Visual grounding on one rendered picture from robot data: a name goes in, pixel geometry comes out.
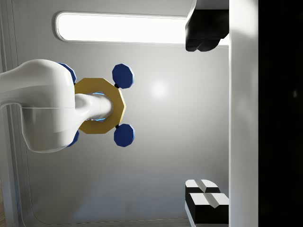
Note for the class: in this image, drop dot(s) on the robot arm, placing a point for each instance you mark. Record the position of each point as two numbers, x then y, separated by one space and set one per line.
42 106

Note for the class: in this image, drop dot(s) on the drone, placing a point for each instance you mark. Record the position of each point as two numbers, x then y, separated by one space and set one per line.
116 104

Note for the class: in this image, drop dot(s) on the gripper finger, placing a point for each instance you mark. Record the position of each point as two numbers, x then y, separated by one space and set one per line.
206 30
208 212

